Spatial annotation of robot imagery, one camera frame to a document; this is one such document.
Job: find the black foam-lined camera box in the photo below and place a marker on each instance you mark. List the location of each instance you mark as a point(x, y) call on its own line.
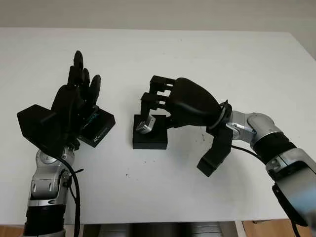
point(148, 144)

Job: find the small silver RealSense camera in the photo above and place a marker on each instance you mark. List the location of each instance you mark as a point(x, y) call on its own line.
point(145, 127)

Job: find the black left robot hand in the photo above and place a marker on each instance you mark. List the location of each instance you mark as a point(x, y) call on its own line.
point(65, 108)

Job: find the grey robot torso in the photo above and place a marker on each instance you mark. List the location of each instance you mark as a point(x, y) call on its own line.
point(160, 229)

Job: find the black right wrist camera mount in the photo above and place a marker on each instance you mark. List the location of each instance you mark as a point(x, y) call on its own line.
point(218, 150)

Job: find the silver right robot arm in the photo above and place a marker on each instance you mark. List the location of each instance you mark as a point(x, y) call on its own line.
point(271, 143)

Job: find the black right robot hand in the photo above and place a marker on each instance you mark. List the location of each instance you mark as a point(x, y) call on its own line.
point(192, 103)

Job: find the black RealSense box lid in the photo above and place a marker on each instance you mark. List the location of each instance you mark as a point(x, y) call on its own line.
point(102, 126)

